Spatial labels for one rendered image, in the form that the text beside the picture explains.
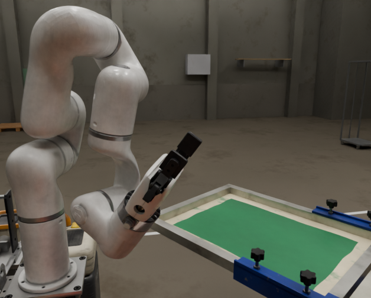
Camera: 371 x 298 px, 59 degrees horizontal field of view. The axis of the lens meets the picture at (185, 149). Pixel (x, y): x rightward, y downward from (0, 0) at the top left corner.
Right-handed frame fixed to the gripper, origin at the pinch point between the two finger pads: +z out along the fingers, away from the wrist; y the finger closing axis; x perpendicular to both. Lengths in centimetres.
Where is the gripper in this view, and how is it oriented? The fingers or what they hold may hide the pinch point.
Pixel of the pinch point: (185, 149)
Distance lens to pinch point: 55.4
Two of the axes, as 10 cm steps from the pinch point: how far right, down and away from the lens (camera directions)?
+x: 7.9, 6.1, -0.1
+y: 2.9, -3.6, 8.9
